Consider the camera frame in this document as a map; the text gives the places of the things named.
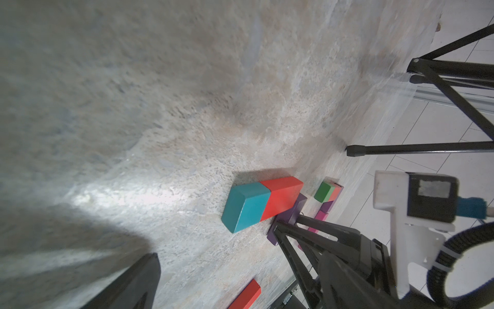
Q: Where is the red block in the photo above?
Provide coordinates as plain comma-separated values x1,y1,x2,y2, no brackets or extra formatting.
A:
261,176,304,221
228,279,261,309
328,182,343,202

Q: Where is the teal cube block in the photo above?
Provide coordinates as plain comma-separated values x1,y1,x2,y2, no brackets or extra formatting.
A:
221,182,271,234

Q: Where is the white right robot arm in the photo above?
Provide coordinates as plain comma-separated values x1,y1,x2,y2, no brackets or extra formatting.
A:
274,171,493,308

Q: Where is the green cube block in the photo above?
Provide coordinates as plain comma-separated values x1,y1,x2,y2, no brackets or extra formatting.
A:
314,182,336,203

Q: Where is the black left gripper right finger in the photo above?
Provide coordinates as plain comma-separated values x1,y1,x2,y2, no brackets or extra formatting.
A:
319,252,399,308

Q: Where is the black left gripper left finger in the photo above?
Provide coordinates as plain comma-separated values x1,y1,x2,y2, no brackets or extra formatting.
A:
83,253,161,308

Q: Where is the dark purple block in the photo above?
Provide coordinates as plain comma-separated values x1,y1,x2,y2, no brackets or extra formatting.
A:
266,193,307,246

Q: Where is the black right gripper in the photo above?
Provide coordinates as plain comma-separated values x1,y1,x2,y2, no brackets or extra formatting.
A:
274,215,405,308

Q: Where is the black music stand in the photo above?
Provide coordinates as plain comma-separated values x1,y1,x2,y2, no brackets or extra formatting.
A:
345,24,494,158

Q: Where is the magenta long block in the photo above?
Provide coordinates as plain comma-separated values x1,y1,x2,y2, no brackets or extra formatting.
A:
308,211,328,234

